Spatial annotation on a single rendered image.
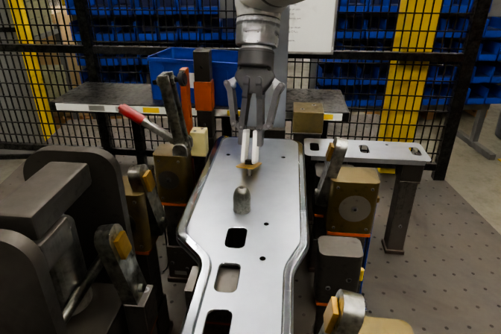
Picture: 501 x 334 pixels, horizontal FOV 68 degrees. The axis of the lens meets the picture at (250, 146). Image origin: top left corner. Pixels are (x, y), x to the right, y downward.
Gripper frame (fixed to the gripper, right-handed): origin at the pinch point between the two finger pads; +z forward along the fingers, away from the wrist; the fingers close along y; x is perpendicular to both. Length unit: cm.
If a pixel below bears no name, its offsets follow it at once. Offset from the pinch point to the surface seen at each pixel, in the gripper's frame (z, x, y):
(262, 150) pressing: 2.1, 10.7, 0.1
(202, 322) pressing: 18.6, -34.9, 4.4
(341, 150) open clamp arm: -1.5, -7.8, 19.0
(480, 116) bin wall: -11, 271, 124
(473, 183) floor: 37, 220, 109
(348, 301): 9.9, -39.7, 21.4
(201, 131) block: -2.1, 2.0, -12.1
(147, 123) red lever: -3.7, -8.4, -19.8
